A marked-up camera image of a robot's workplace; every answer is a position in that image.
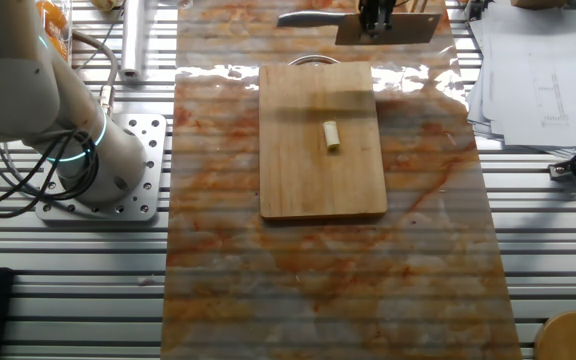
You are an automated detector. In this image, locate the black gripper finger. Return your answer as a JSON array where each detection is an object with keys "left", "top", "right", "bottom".
[{"left": 358, "top": 0, "right": 398, "bottom": 39}]

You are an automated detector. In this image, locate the steel cleaver knife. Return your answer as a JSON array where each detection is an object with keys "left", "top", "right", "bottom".
[{"left": 276, "top": 9, "right": 443, "bottom": 47}]

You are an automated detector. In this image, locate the white scallion stalk piece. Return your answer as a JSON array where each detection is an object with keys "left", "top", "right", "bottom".
[{"left": 322, "top": 120, "right": 342, "bottom": 152}]

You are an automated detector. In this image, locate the white paper stack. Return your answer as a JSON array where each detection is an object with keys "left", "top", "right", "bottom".
[{"left": 466, "top": 0, "right": 576, "bottom": 151}]

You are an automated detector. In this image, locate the wooden cutting board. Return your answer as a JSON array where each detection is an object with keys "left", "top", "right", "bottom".
[{"left": 257, "top": 53, "right": 389, "bottom": 221}]

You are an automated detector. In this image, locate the white plastic wrap roll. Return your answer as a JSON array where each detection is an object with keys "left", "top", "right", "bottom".
[{"left": 119, "top": 0, "right": 148, "bottom": 82}]

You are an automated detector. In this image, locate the orange marble pattern mat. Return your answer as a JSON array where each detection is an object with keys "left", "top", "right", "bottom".
[{"left": 160, "top": 0, "right": 523, "bottom": 360}]

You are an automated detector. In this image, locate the clear plastic fruit container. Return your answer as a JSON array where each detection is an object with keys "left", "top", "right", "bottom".
[{"left": 35, "top": 0, "right": 73, "bottom": 64}]

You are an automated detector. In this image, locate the orange fruit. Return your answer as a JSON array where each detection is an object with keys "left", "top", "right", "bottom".
[
  {"left": 36, "top": 0, "right": 68, "bottom": 31},
  {"left": 47, "top": 32, "right": 71, "bottom": 62}
]

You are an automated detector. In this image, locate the wooden stand with round base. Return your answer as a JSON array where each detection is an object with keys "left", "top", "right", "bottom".
[{"left": 534, "top": 310, "right": 576, "bottom": 360}]

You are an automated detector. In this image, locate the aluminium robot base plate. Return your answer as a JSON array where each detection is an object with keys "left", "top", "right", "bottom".
[{"left": 34, "top": 112, "right": 168, "bottom": 223}]

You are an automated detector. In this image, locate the grey hose with metal connector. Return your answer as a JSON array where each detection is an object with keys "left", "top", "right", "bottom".
[{"left": 70, "top": 29, "right": 119, "bottom": 117}]

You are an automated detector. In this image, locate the black cable bundle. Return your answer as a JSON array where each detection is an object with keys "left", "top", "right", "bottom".
[{"left": 0, "top": 132, "right": 100, "bottom": 219}]

